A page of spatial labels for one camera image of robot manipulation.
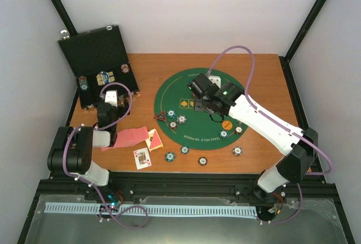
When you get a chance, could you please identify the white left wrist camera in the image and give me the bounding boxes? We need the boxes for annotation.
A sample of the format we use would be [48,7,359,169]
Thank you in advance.
[104,90,118,108]

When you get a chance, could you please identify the grey poker chip stack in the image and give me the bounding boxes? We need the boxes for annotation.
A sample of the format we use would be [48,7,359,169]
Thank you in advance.
[232,146,243,156]

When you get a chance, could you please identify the light blue cable duct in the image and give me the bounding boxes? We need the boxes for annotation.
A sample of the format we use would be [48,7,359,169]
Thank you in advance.
[44,202,257,219]

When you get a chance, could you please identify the round green poker mat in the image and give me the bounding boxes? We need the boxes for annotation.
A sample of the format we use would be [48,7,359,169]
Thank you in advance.
[154,68,248,150]

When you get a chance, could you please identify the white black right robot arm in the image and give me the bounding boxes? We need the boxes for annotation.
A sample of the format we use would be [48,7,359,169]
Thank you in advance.
[188,81,316,194]

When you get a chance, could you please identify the gold playing card box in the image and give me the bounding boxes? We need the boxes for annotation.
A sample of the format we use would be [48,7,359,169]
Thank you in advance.
[146,129,164,151]

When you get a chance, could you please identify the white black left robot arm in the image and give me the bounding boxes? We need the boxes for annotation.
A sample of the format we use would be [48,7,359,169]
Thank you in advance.
[47,97,130,200]

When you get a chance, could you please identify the blue chips in case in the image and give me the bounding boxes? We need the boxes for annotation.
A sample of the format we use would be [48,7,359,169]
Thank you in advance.
[96,71,115,86]

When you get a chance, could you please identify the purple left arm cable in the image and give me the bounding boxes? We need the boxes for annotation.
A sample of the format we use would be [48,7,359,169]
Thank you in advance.
[62,82,149,230]

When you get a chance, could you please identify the black poker case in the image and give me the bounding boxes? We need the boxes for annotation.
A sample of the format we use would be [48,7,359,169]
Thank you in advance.
[58,24,140,109]

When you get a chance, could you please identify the orange chip in case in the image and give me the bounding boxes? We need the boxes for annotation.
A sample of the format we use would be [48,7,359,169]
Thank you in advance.
[121,64,130,73]

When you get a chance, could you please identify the mixed chip stack in case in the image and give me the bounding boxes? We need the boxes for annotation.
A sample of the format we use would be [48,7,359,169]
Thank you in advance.
[78,76,89,91]

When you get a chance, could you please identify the teal poker chip stack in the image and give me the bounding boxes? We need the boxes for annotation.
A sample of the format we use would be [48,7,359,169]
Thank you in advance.
[165,152,175,162]

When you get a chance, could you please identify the red triangular dealer button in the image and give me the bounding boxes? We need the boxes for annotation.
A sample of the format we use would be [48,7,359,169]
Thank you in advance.
[153,110,167,122]

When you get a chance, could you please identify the orange big blind button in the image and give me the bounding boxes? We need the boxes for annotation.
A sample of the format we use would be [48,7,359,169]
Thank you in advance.
[222,120,233,130]

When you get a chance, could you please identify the black aluminium frame rail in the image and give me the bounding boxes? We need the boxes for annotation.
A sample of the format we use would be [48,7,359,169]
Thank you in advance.
[18,172,355,243]

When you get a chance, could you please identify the red playing card deck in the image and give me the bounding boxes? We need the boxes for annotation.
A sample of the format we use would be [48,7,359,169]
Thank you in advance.
[101,127,148,151]

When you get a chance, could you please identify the king of hearts card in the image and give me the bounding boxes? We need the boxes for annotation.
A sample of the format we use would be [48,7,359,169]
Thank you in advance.
[133,148,152,169]

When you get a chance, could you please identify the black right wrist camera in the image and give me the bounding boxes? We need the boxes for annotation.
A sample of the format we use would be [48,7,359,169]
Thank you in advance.
[187,73,221,101]

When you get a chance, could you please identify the brown poker chip stack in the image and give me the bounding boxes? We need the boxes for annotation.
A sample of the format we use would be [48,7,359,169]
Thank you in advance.
[198,157,208,166]

